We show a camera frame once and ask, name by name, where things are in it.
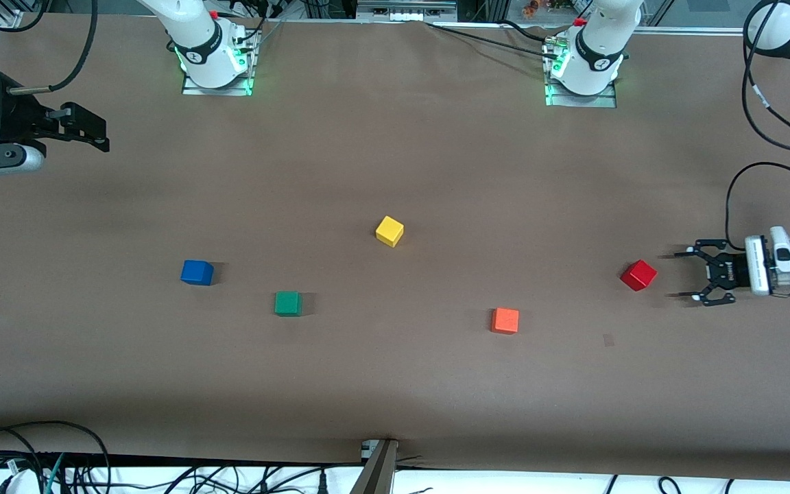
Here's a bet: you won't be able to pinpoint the looped black floor cable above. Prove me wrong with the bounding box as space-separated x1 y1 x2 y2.
0 420 112 494

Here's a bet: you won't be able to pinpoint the teal floor cable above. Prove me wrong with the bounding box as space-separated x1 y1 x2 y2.
41 453 67 494

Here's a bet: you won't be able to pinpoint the orange wooden block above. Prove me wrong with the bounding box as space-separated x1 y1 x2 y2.
491 307 520 336

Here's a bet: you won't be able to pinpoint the blue wooden block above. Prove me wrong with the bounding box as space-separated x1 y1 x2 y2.
180 259 215 287

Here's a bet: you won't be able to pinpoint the brown wooden beam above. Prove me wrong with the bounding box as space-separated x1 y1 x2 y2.
350 439 400 494

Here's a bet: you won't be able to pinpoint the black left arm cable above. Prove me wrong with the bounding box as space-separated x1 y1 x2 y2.
724 0 790 252

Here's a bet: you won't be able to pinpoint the black base cables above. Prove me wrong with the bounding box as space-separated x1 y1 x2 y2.
227 0 289 49
425 19 564 61

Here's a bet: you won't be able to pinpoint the red wooden block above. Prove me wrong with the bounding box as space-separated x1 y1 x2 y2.
620 259 658 292

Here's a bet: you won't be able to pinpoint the black right base cables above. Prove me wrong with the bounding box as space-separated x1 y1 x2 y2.
227 0 289 49

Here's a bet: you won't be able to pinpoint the aluminium frame corner bracket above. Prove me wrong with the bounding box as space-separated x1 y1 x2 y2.
0 0 47 30

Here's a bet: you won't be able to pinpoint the grey power strip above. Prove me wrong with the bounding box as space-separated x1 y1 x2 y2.
357 0 459 23

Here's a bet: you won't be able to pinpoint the black left base cables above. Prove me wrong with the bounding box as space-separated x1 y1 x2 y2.
425 19 564 61

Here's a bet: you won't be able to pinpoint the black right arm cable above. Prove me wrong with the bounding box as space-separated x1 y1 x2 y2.
7 0 99 95

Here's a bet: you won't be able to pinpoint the tangled black floor cables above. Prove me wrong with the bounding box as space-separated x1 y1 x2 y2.
66 461 363 494

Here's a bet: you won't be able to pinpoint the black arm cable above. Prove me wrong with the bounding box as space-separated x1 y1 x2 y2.
724 0 790 252
7 0 99 95

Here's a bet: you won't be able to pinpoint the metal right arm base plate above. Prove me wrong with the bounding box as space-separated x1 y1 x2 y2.
182 29 260 97

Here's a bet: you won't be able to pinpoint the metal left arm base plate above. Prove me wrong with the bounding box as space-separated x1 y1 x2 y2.
544 38 619 109

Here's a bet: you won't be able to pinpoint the brown paper table cover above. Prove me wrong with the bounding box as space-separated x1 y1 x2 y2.
0 12 790 482

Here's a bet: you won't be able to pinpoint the yellow wooden block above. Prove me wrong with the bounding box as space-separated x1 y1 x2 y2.
375 215 405 248

